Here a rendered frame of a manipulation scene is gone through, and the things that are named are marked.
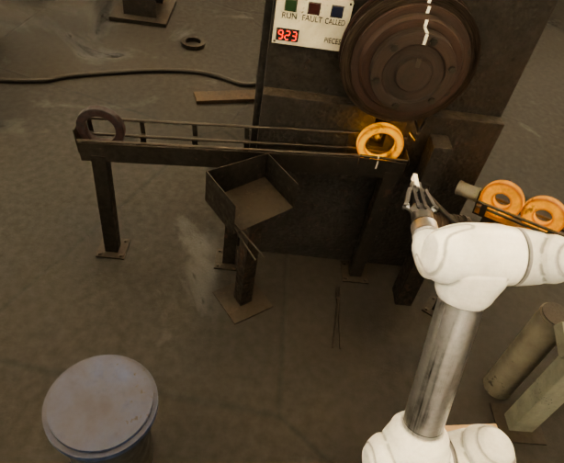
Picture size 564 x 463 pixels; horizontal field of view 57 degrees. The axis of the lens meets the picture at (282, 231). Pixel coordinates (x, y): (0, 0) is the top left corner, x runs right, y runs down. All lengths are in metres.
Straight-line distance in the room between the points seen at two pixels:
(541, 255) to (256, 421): 1.28
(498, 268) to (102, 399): 1.13
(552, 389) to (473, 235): 1.10
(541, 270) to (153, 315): 1.61
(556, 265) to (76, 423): 1.28
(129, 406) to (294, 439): 0.70
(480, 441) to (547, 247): 0.56
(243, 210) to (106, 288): 0.82
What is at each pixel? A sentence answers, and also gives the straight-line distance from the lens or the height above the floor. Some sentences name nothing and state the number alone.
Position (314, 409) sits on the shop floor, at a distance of 2.15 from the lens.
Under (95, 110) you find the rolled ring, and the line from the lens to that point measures 2.12.
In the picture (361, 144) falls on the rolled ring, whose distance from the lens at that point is 2.09.
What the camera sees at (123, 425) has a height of 0.43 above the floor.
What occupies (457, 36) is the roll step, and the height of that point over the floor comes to 1.24.
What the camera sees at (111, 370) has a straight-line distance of 1.70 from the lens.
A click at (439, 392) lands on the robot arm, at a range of 1.32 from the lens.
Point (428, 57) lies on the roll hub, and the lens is 1.83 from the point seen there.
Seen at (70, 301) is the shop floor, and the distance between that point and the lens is 2.43.
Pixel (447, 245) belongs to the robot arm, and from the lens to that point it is 1.12.
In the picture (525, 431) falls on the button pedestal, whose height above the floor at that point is 0.01.
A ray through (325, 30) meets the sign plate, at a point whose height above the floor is 1.13.
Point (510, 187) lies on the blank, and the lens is 2.10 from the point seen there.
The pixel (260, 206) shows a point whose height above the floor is 0.60.
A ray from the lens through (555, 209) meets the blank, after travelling 2.10.
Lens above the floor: 1.89
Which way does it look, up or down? 44 degrees down
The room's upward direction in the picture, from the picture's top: 11 degrees clockwise
